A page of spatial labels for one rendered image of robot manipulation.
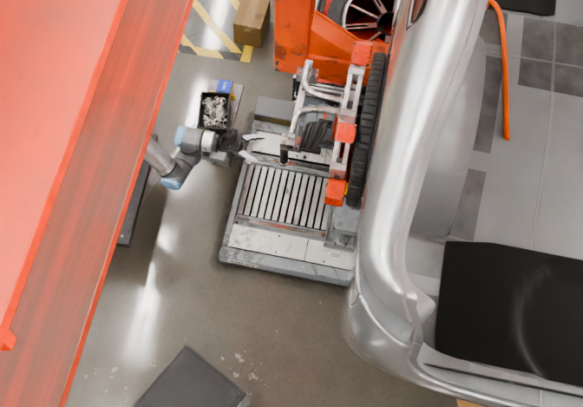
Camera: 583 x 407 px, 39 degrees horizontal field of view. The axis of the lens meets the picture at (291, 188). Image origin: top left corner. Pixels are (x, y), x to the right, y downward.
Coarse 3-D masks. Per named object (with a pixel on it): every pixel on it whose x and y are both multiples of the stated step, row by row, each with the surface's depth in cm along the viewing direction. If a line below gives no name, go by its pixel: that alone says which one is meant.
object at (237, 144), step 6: (216, 138) 346; (240, 138) 347; (216, 144) 347; (228, 144) 345; (234, 144) 345; (240, 144) 346; (216, 150) 350; (222, 150) 350; (228, 150) 346; (234, 150) 344; (240, 150) 351; (228, 156) 350; (234, 156) 349
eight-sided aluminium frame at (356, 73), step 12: (348, 72) 329; (360, 72) 329; (348, 84) 326; (360, 84) 326; (348, 96) 326; (348, 120) 320; (336, 144) 324; (348, 144) 323; (336, 156) 326; (348, 156) 369; (336, 168) 327
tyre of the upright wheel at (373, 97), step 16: (384, 64) 328; (368, 80) 323; (384, 80) 321; (368, 96) 318; (368, 112) 316; (368, 128) 316; (368, 144) 317; (368, 160) 319; (352, 176) 324; (352, 192) 330
